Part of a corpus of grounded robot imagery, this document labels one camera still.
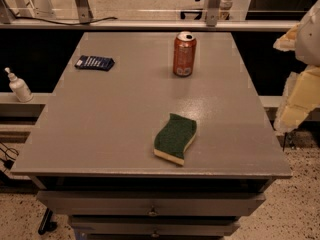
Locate black cables at left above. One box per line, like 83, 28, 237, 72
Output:
0, 141, 20, 172

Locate upper grey drawer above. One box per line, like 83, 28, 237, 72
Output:
37, 191, 265, 217

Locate black table leg foot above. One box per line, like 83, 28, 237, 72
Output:
38, 208, 57, 235

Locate orange soda can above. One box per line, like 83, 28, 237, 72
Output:
173, 31, 197, 77

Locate black cable on shelf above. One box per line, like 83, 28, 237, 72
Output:
6, 3, 118, 27

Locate grey drawer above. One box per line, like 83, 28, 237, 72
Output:
69, 216, 240, 237
37, 191, 265, 217

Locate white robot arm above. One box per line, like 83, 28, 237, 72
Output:
273, 0, 320, 134

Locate white pump bottle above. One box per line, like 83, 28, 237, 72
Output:
5, 67, 33, 103

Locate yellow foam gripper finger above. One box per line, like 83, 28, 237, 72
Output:
273, 24, 299, 52
273, 65, 320, 133

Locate grey metal shelf rail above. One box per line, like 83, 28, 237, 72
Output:
0, 18, 298, 32

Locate lower grey drawer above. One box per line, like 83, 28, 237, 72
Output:
69, 216, 240, 237

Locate green yellow sponge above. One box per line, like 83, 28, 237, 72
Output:
153, 113, 197, 166

